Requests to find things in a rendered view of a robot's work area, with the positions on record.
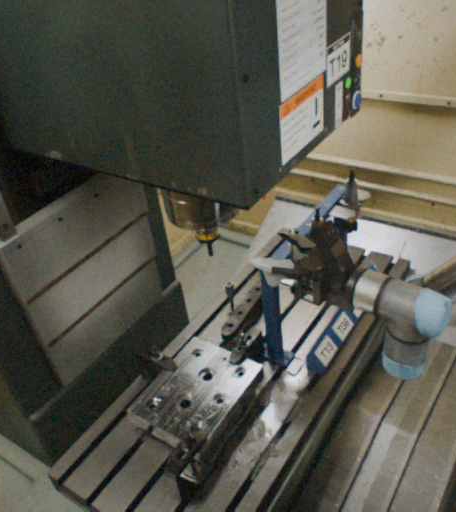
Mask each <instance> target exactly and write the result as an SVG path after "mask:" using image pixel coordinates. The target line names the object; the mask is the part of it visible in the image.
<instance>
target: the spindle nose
mask: <svg viewBox="0 0 456 512"><path fill-rule="evenodd" d="M160 190H161V196H162V201H163V205H164V211H165V214H166V216H168V219H169V221H170V222H171V223H172V224H174V225H175V227H177V228H180V229H184V230H189V231H205V230H211V229H215V228H219V227H221V225H224V224H226V223H227V222H229V221H230V220H232V219H233V218H235V217H236V216H237V215H238V213H239V211H240V208H236V207H231V206H227V205H223V204H219V203H214V202H210V201H207V200H203V199H198V198H194V197H190V196H186V195H181V194H177V192H173V191H169V190H164V189H160Z"/></svg>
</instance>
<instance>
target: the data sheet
mask: <svg viewBox="0 0 456 512"><path fill-rule="evenodd" d="M277 17H278V37H279V57H280V77H281V96H282V103H283V102H284V100H285V99H287V98H288V97H289V96H291V95H292V94H293V93H296V92H297V91H298V90H300V89H301V87H302V86H304V85H305V84H306V83H308V82H310V81H311V80H313V79H314V78H315V77H317V76H318V74H319V73H321V72H322V71H324V70H326V0H277Z"/></svg>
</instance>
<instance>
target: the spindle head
mask: <svg viewBox="0 0 456 512"><path fill-rule="evenodd" d="M363 5H364V2H363V0H326V49H327V47H329V46H330V45H331V44H333V43H334V42H337V41H338V40H340V39H341V38H342V37H344V35H345V34H347V33H349V32H351V33H350V45H349V70H348V71H347V72H346V73H344V74H343V75H342V76H341V78H339V79H337V80H336V81H335V82H333V83H332V84H331V85H330V86H328V87H326V70H324V71H322V72H321V73H319V74H318V76H317V77H315V78H314V79H313V80H311V81H310V82H308V83H306V84H305V85H304V86H302V87H301V89H300V90H298V91H297V92H296V93H293V94H292V95H291V96H289V97H288V98H287V99H285V100H284V102H283V103H282V96H281V77H280V57H279V37H278V17H277V0H0V137H1V141H2V143H3V144H5V145H6V149H10V150H13V151H17V153H22V154H26V155H30V156H35V157H39V158H43V159H48V160H52V161H56V162H61V163H64V164H68V166H72V167H77V168H81V169H85V170H90V171H94V172H98V173H102V174H107V175H110V176H114V177H118V179H123V180H127V181H131V182H136V183H140V184H144V185H148V186H153V187H157V188H160V189H164V190H169V191H173V192H177V194H181V195H186V196H190V197H194V198H198V199H203V200H207V201H210V202H214V203H219V204H223V205H227V206H231V207H236V208H240V210H244V211H249V210H250V208H252V207H253V206H254V205H255V204H256V203H257V202H258V201H259V200H260V199H261V198H262V197H264V196H265V195H266V194H268V192H269V191H270V190H271V189H272V188H273V187H274V186H275V185H276V184H277V183H278V182H280V181H281V180H282V179H284V178H285V176H286V175H287V174H288V173H289V172H290V171H291V170H292V169H293V168H295V167H296V166H297V165H299V164H300V163H301V161H302V160H303V159H304V158H305V157H306V156H307V155H308V154H310V153H311V152H312V151H314V150H315V149H316V148H317V146H318V145H319V144H320V143H321V142H322V141H323V140H324V139H326V138H328V137H329V136H330V135H331V134H332V132H333V131H334V130H335V86H336V85H337V84H339V83H340V82H342V81H343V100H344V95H345V93H346V92H349V93H350V101H349V103H348V104H347V106H344V102H343V108H342V124H343V123H344V122H345V121H344V118H343V113H344V110H345V109H346V108H349V110H350V112H351V71H352V68H353V20H354V16H356V15H357V14H359V13H360V12H361V11H363ZM321 74H322V105H323V129H322V130H321V131H320V133H319V134H318V135H317V136H316V137H314V138H313V139H311V140H310V141H309V142H308V143H307V144H306V145H305V146H303V148H302V149H301V150H300V151H299V152H298V153H296V154H295V155H294V156H292V157H291V158H290V159H289V160H288V161H287V163H286V164H285V165H284V166H283V157H281V146H282V138H280V121H281V120H279V106H282V105H283V104H284V103H286V102H287V100H288V99H290V98H291V97H292V96H294V95H296V94H297V93H299V92H300V91H301V90H303V89H304V87H305V86H307V85H308V84H310V83H311V82H313V81H314V80H315V79H317V78H318V77H319V76H321ZM347 75H349V76H350V86H349V88H348V89H347V90H345V89H344V80H345V78H346V76H347ZM342 124H340V125H342Z"/></svg>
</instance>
